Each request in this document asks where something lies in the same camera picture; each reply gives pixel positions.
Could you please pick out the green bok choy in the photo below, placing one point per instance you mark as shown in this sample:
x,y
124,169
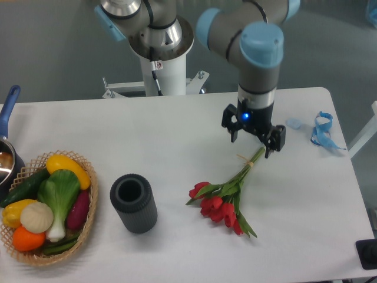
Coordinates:
x,y
59,192

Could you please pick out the white frame at right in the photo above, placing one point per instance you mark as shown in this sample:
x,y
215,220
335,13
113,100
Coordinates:
x,y
368,131

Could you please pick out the small pale blue cap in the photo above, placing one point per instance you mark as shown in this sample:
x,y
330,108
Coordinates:
x,y
294,123

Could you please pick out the black device at edge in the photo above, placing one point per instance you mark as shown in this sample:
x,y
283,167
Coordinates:
x,y
367,253

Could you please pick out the green bean pods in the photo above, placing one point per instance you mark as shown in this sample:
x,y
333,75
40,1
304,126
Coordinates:
x,y
60,246

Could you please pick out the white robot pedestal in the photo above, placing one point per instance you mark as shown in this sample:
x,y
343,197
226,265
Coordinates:
x,y
167,78

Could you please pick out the yellow squash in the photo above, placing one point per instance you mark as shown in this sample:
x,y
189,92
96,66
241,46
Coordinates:
x,y
62,162

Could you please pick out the red tulip bouquet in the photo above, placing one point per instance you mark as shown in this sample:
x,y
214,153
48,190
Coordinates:
x,y
221,202

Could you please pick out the blue handled saucepan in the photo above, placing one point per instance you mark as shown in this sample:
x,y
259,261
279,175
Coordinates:
x,y
11,162

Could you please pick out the green cucumber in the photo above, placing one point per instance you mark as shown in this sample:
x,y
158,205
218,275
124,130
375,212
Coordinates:
x,y
27,189

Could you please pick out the yellow bell pepper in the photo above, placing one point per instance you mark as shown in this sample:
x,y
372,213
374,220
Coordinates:
x,y
11,214

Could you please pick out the blue ribbon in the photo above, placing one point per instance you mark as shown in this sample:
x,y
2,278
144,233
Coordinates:
x,y
321,131

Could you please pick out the woven wicker basket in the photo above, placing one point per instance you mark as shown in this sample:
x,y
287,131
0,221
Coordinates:
x,y
37,258

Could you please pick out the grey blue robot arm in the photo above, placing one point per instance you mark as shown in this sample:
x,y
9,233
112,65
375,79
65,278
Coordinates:
x,y
248,38

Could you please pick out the purple sweet potato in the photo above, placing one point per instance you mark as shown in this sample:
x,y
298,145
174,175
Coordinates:
x,y
78,214

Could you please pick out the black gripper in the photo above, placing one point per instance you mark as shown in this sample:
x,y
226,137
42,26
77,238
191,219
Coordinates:
x,y
256,122

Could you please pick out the dark grey ribbed vase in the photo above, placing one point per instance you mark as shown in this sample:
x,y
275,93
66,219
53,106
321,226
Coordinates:
x,y
132,197

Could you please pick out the orange fruit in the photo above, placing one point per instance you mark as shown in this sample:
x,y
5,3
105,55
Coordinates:
x,y
24,240

